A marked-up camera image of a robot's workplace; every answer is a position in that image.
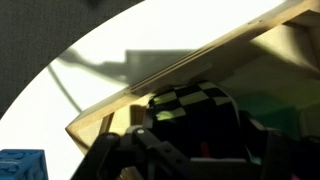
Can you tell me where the wooden slatted tray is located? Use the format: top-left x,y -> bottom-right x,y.
64,0 -> 320,156

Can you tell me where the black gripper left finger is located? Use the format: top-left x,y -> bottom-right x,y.
71,104 -> 201,180

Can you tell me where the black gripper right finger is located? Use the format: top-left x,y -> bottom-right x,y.
239,112 -> 320,180

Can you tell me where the blue soft cube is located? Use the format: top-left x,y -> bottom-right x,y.
0,148 -> 50,180

